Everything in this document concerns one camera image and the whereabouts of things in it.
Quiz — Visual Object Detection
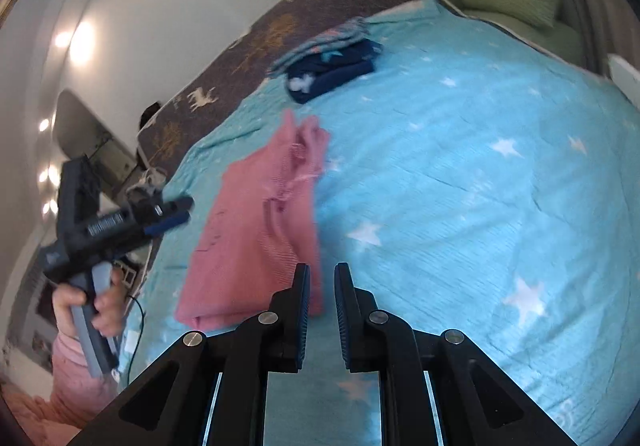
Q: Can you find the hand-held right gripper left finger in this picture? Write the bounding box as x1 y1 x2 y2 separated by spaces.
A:
65 263 312 446

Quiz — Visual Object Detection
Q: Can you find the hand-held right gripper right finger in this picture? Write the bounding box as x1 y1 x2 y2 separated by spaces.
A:
334 262 582 446

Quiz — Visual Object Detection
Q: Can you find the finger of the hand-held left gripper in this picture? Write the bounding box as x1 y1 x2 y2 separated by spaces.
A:
142 212 192 239
149 196 196 221

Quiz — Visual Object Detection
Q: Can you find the pink knit garment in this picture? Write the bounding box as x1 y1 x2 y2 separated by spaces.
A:
173 108 332 331

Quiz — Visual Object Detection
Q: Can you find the person's left forearm pink sleeve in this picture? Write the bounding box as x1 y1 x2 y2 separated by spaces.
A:
49 330 122 428

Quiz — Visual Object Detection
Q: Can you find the person's left hand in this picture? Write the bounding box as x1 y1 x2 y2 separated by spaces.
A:
52 270 124 343

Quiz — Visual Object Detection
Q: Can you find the white crumpled cloth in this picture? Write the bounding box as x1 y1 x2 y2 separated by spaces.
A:
126 167 170 199

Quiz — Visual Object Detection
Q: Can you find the white bedside furniture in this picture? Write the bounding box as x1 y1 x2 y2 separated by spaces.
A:
52 90 143 207

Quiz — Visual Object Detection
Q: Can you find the turquoise star print blanket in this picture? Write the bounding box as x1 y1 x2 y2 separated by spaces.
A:
117 0 640 446

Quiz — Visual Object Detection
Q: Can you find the dark deer print bed sheet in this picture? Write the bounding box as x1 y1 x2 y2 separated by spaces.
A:
136 0 441 167

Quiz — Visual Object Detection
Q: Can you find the navy star print folded garment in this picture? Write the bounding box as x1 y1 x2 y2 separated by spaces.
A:
285 39 384 105

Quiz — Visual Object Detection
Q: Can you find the multicolour patterned folded garment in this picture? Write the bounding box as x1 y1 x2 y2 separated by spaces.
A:
266 17 370 78

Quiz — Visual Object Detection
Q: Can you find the black cable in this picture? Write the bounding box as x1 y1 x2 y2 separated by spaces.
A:
119 295 152 379

